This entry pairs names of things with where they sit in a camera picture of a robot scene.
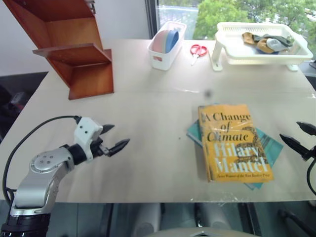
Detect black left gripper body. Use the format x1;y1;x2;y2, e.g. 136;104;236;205
90;136;111;158

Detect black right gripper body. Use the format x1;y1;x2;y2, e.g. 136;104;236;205
300;145;316;162

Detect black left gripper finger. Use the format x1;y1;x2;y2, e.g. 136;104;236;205
108;138;131;157
101;123;116;136

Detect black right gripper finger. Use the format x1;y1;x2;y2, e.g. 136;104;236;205
296;121;316;136
279;133;308;156

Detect teal book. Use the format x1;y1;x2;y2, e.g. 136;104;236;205
186;118;284;191

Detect yellow hardcover book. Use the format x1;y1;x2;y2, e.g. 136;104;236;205
197;103;275;183

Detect wooden shelf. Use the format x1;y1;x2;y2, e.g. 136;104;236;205
2;0;115;101

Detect black chair base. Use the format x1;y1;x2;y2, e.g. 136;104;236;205
277;208;316;236

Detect white narrow plastic bin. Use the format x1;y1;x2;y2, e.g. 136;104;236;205
147;21;188;72

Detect grey white sock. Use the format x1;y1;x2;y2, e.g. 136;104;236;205
266;38;282;52

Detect dark green sock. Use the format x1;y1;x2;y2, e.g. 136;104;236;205
251;34;294;48

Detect white plastic drying rack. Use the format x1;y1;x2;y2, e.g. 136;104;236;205
211;22;315;73

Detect mustard yellow sock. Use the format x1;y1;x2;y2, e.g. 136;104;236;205
256;39;275;54

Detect blue plastic bowl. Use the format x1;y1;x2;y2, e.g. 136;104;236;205
164;30;180;54

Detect brown sock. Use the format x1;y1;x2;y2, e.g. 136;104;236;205
241;32;258;45

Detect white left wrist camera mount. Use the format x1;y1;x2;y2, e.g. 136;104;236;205
73;117;104;164

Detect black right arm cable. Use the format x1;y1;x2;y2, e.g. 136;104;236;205
306;158;316;198

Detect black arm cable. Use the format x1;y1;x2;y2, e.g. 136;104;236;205
2;115;81;206
306;158;316;198

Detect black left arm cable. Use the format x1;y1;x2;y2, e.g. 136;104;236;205
2;115;81;206

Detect dark window frame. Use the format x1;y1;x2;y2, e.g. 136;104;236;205
145;0;159;40

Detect red handled scissors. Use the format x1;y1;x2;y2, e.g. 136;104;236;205
190;44;209;66

